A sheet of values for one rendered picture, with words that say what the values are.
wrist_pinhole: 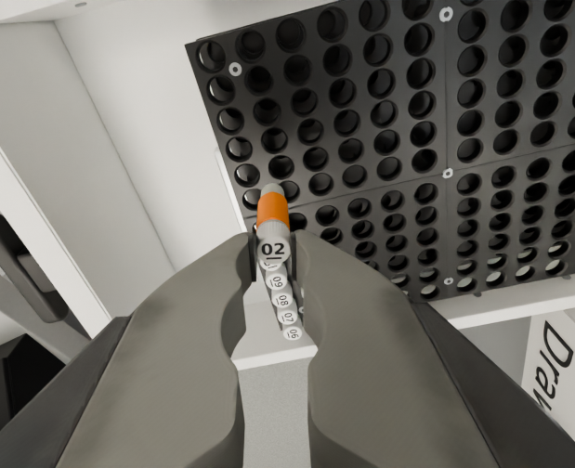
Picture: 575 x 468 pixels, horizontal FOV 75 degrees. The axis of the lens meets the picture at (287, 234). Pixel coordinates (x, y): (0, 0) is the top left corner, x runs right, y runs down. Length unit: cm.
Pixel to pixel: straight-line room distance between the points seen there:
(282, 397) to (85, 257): 169
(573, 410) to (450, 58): 33
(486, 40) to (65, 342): 52
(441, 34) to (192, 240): 21
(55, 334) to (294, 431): 167
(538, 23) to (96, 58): 23
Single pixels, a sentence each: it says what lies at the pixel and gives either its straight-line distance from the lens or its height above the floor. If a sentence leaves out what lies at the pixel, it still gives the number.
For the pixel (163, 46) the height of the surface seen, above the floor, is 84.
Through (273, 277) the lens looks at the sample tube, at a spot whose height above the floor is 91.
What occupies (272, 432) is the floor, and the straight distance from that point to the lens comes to 210.
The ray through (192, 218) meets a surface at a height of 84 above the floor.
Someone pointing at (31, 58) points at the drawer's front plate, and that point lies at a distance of 24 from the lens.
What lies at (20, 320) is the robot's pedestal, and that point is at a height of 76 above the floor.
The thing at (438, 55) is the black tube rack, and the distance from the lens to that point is 20.
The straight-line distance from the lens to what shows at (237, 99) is 19.
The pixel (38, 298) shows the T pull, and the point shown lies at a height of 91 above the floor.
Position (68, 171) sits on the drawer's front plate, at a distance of 23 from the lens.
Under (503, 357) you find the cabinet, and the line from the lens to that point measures 60.
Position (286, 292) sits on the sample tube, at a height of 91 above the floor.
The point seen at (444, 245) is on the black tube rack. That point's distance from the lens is 24.
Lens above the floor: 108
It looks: 59 degrees down
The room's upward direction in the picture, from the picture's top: 176 degrees clockwise
